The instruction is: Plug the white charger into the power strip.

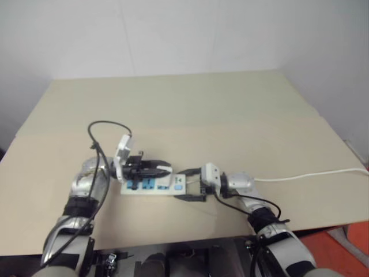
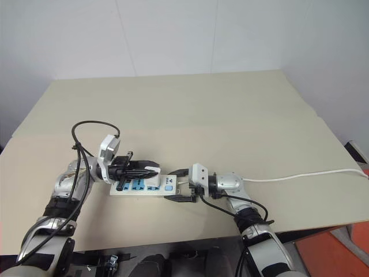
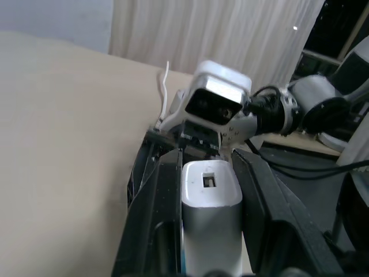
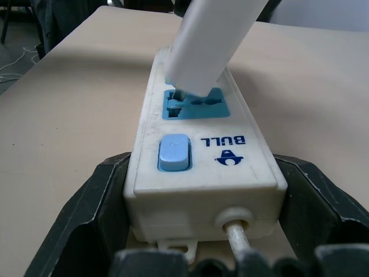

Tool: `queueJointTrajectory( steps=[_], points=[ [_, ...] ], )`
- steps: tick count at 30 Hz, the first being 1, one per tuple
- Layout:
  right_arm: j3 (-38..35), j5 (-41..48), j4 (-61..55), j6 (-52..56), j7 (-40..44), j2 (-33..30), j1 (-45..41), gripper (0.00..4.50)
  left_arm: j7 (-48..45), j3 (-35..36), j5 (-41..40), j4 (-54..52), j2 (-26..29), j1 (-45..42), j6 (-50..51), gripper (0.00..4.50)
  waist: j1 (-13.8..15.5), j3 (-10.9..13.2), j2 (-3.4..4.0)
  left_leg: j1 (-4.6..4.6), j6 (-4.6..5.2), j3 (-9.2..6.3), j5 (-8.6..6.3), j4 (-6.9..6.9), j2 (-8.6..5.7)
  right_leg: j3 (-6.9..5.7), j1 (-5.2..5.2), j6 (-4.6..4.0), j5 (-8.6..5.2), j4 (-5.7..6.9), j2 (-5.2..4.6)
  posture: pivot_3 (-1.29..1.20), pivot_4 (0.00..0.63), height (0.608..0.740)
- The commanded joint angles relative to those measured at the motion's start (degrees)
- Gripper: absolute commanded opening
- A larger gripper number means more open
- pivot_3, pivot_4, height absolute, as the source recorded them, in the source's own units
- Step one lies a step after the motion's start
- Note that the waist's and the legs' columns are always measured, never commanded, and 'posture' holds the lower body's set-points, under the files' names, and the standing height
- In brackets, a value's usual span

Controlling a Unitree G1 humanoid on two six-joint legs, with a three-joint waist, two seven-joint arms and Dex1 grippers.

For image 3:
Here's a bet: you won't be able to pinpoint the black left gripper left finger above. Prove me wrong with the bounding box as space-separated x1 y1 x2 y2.
111 133 183 277

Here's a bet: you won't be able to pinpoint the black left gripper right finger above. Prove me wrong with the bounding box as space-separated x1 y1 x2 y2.
231 147 344 277

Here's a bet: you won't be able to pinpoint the white USB charger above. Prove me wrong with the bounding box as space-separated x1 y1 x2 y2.
180 160 244 277

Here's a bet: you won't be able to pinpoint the white pleated curtain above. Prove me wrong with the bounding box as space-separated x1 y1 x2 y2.
107 0 327 86

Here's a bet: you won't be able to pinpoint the silver robot torso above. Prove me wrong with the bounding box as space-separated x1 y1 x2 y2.
331 36 369 260

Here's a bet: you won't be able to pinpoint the thin white cable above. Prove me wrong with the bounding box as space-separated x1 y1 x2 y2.
156 60 171 125

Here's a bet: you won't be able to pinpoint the black cable on table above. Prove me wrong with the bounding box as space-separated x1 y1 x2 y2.
245 137 369 180

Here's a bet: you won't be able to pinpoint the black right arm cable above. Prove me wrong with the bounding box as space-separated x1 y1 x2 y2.
248 85 283 117

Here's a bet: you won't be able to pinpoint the dark metal shelf frame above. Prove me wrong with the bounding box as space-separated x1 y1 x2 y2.
290 0 369 82

